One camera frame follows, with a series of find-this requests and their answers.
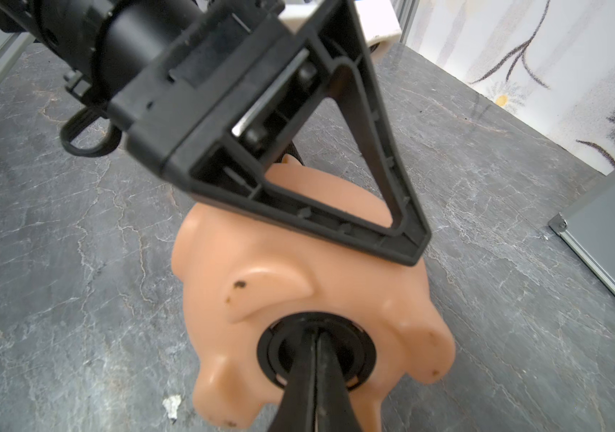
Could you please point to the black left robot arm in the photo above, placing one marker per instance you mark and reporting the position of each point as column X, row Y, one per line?
column 208, row 101

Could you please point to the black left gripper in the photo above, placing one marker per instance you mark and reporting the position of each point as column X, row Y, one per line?
column 124, row 55

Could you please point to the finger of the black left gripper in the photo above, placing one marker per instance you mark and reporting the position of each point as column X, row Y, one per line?
column 350, row 178

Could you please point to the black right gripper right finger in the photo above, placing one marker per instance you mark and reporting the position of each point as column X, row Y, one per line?
column 334, row 412

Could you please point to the pink piggy bank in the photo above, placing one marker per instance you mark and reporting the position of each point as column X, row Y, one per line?
column 252, row 290

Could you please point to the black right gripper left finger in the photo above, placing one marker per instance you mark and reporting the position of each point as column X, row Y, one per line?
column 297, row 410

